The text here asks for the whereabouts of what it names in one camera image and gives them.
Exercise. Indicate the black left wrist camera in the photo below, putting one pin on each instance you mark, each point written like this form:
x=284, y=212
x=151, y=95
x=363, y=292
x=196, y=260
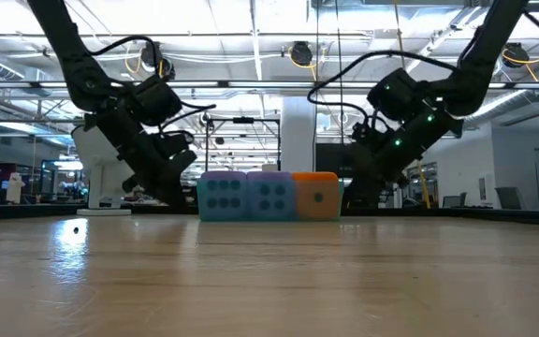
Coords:
x=173, y=142

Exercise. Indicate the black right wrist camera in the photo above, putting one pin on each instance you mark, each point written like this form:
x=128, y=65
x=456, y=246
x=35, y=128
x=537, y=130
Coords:
x=365, y=133

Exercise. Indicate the black aluminium table frame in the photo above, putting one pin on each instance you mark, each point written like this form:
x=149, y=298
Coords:
x=17, y=213

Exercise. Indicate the purple foam die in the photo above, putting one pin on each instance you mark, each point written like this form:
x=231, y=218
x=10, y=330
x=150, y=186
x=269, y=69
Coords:
x=272, y=194
x=222, y=194

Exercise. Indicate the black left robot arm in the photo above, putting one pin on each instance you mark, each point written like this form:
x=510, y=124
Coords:
x=63, y=47

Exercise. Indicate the white bottle-shaped object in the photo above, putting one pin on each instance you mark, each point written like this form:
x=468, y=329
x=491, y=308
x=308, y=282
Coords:
x=15, y=187

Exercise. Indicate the black background station frame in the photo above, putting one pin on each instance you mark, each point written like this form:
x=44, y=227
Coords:
x=243, y=120

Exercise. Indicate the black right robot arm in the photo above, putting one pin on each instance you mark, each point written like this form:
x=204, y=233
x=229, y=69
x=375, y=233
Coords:
x=499, y=37

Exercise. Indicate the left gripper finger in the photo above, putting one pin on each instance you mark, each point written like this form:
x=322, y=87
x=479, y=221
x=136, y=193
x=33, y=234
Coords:
x=176, y=187

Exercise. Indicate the orange foam die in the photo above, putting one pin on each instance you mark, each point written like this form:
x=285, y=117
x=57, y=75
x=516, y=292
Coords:
x=316, y=194

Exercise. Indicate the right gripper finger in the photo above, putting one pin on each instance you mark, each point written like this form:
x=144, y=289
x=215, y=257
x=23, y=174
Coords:
x=363, y=192

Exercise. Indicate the long ceiling light bar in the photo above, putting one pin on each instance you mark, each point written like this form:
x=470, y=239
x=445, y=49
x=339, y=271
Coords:
x=269, y=84

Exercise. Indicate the white building column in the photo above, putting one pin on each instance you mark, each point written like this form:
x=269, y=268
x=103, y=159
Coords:
x=297, y=136

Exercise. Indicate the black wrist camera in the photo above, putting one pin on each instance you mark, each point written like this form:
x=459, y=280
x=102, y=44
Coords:
x=365, y=133
x=173, y=142

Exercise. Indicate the black wall screen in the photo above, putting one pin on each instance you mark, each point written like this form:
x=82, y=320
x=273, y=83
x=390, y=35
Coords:
x=332, y=161

